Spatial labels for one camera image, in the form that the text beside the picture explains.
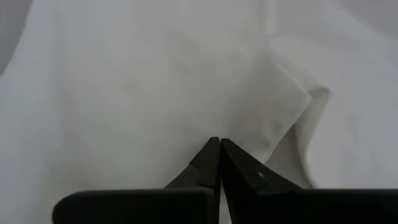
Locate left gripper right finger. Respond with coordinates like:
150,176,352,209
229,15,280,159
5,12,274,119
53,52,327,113
220,138,398,224

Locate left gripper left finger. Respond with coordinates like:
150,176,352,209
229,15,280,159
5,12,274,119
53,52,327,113
52,136,221,224

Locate white smooth cloth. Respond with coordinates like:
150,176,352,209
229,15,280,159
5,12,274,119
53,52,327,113
0,0,398,224

